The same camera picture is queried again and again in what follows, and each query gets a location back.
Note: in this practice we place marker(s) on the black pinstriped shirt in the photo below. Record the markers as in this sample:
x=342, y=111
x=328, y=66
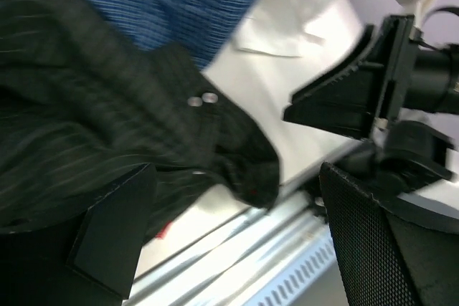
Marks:
x=81, y=106

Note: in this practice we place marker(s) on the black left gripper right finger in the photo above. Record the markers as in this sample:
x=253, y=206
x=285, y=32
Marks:
x=389, y=251

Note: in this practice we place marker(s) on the slotted blue-grey cable duct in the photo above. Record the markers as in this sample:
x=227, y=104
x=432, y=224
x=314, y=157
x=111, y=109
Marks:
x=293, y=280

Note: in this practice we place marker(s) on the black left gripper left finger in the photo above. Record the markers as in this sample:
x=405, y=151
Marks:
x=81, y=254

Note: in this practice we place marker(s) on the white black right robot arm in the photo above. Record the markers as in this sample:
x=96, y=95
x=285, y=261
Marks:
x=412, y=154

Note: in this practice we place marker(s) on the white shirt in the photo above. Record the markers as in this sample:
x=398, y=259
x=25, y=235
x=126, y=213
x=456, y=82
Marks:
x=279, y=47

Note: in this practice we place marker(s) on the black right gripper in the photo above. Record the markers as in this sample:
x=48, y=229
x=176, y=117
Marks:
x=366, y=89

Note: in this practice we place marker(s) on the aluminium rail base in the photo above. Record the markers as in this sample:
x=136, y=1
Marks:
x=220, y=248

